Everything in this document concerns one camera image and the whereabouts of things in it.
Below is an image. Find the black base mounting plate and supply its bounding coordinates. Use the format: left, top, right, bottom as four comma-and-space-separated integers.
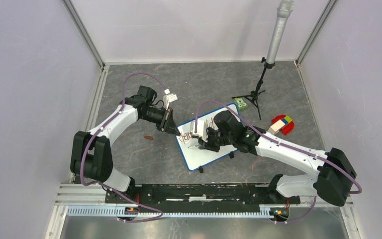
104, 183, 301, 214

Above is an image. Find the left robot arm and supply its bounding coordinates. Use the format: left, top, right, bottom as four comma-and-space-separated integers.
70, 86, 181, 203

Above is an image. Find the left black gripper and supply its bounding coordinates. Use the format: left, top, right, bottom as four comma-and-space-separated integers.
141, 106, 181, 136

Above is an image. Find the white marker pen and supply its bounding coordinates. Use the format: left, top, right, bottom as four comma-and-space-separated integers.
188, 144, 200, 148

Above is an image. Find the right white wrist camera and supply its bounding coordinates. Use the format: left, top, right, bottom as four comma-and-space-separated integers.
190, 119, 208, 142

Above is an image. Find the green owl number toy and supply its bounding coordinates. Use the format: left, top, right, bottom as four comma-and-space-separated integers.
234, 97, 248, 111

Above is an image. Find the silver microphone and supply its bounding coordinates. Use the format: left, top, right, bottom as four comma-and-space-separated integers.
265, 0, 294, 69

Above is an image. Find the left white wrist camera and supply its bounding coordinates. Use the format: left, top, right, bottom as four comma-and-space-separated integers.
163, 89, 178, 109

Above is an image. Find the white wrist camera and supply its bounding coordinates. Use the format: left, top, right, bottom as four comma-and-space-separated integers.
163, 89, 178, 109
190, 119, 208, 142

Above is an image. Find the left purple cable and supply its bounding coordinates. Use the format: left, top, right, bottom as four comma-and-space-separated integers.
79, 72, 170, 224

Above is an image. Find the purple cable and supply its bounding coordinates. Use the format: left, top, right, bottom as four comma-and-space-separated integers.
79, 72, 170, 224
193, 100, 363, 225

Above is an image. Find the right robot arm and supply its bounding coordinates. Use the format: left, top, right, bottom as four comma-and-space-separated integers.
191, 110, 362, 207

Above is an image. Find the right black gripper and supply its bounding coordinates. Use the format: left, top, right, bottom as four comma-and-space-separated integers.
198, 127, 234, 153

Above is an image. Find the aluminium slotted cable rail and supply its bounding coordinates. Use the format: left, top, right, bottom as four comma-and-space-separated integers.
66, 206, 289, 220

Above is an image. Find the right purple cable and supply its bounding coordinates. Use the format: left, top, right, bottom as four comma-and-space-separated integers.
193, 100, 363, 225

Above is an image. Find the red plate with blocks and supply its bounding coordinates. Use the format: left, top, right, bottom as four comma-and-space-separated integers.
267, 115, 294, 135

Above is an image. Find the black microphone tripod stand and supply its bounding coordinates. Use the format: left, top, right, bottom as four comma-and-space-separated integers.
232, 57, 275, 120

